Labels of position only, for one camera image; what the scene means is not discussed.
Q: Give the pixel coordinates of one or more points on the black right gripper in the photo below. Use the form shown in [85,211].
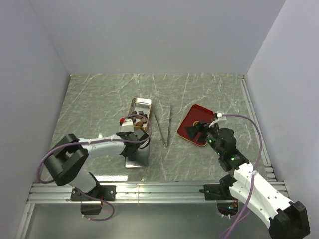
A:
[194,130]

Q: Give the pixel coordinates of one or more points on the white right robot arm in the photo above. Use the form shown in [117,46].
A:
[284,218]

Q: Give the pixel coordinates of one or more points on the red tin tray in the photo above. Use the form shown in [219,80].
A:
[195,114]

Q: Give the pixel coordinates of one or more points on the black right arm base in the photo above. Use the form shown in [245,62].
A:
[227,205]

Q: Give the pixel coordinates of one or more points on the silver tin lid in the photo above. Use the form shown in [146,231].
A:
[138,159]

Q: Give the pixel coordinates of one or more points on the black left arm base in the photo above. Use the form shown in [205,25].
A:
[93,201]

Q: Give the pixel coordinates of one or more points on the aluminium front rail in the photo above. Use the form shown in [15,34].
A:
[126,192]

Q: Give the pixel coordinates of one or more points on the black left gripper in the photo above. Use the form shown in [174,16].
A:
[128,133]

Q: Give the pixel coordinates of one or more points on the gold tin box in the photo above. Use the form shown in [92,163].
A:
[140,104]

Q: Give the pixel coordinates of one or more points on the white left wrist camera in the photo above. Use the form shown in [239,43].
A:
[126,125]

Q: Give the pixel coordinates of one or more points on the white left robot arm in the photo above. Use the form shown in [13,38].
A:
[66,160]

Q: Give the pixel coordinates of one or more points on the metal tweezers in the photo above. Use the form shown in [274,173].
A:
[163,120]

